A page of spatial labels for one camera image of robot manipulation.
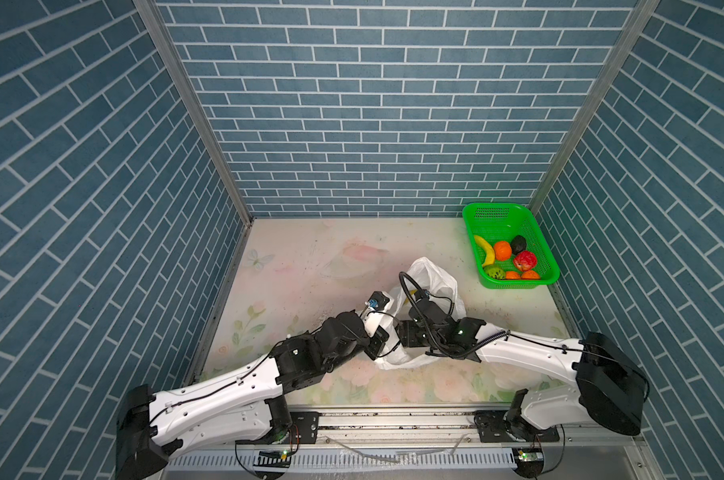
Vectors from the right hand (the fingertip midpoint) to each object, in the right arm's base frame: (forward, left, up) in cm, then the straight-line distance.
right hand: (399, 329), depth 84 cm
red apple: (+30, -43, -2) cm, 52 cm away
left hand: (-5, +2, +15) cm, 16 cm away
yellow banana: (+33, -32, -4) cm, 46 cm away
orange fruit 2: (+23, -37, -3) cm, 44 cm away
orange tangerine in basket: (+24, -44, -4) cm, 50 cm away
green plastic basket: (+47, -36, -2) cm, 60 cm away
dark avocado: (+37, -42, -2) cm, 56 cm away
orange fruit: (+34, -36, -2) cm, 49 cm away
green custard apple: (+22, -31, 0) cm, 38 cm away
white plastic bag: (+10, -7, +12) cm, 17 cm away
